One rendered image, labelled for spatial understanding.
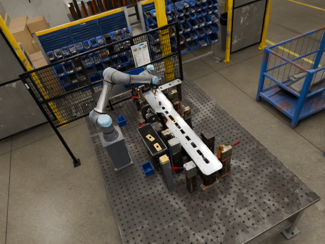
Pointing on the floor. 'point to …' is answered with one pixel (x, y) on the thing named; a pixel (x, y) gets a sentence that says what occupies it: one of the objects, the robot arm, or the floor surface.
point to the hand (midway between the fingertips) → (154, 92)
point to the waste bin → (223, 29)
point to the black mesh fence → (98, 80)
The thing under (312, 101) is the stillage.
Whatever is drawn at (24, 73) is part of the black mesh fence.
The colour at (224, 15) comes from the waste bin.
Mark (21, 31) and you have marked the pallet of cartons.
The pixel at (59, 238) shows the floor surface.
